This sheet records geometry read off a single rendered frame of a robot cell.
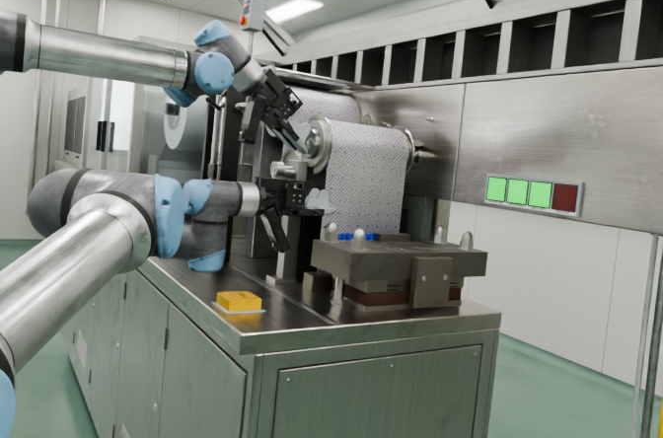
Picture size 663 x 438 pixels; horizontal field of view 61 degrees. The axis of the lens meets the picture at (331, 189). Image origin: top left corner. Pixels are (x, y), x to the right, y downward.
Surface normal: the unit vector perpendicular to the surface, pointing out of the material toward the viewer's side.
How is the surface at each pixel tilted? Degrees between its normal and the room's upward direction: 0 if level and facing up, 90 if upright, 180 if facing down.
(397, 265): 90
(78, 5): 90
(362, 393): 90
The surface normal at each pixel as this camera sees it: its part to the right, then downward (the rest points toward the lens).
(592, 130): -0.85, -0.06
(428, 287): 0.52, 0.10
